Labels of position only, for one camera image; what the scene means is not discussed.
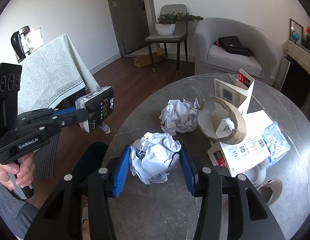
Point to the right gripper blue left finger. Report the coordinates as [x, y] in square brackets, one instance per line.
[120, 171]

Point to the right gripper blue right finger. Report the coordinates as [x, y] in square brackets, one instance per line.
[189, 170]

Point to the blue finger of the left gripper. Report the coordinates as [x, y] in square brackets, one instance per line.
[73, 117]
[63, 111]

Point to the black tissue pack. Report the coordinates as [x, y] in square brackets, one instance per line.
[100, 105]

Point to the white paper ball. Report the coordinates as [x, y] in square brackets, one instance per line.
[179, 116]
[153, 156]

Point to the white printed card box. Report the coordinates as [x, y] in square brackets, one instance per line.
[245, 155]

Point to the blue tissue pack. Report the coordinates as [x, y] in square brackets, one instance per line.
[276, 144]

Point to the left forearm grey sleeve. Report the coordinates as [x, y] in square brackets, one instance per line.
[17, 214]

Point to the person's left hand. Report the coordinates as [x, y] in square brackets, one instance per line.
[25, 172]

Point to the patterned white tablecloth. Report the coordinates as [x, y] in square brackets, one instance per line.
[52, 73]

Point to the cardboard box on floor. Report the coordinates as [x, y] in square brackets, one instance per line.
[144, 60]

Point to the black electric kettle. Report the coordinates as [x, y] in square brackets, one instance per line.
[19, 45]

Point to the grey door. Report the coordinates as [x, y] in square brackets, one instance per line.
[130, 24]

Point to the potted green plant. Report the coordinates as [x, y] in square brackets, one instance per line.
[166, 23]

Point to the grey dining chair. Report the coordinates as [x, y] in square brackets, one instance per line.
[180, 35]

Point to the grey armchair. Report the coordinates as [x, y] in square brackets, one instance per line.
[210, 58]

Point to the black handbag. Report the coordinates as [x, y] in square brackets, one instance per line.
[232, 45]

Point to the beige fringed cabinet cloth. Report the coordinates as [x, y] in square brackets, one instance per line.
[298, 53]

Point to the small blue globe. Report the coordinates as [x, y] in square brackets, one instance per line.
[295, 36]

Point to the framed picture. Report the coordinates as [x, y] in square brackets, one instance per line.
[297, 27]

